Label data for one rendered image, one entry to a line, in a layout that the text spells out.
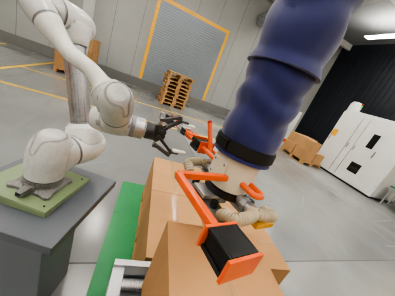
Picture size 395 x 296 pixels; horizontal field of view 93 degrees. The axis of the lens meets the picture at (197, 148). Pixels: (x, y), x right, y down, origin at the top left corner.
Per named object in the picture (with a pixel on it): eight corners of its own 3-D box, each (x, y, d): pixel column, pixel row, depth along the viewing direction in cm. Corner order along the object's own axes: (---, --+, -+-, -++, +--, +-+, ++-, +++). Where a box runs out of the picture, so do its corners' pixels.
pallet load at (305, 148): (318, 168, 726) (332, 148, 696) (300, 164, 688) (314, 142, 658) (296, 154, 830) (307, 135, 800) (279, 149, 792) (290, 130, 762)
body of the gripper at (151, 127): (146, 117, 83) (167, 123, 86) (141, 134, 86) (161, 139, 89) (147, 123, 76) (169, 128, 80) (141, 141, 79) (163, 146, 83)
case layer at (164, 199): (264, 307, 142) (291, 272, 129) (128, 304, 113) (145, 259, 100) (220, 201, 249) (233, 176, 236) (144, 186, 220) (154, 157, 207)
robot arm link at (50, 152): (11, 170, 82) (17, 125, 75) (52, 159, 99) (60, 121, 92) (39, 189, 79) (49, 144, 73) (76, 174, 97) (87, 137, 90)
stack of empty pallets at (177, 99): (184, 111, 793) (195, 80, 749) (158, 103, 752) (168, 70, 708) (179, 104, 904) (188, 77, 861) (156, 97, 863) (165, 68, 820)
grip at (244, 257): (252, 273, 36) (264, 254, 34) (218, 285, 31) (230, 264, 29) (227, 237, 42) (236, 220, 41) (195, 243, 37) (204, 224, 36)
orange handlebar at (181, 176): (291, 227, 55) (298, 218, 54) (211, 241, 38) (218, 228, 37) (176, 121, 127) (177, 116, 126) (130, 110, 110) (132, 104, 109)
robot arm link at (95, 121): (126, 141, 82) (130, 131, 70) (86, 132, 76) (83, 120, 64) (131, 118, 85) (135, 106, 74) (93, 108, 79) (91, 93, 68)
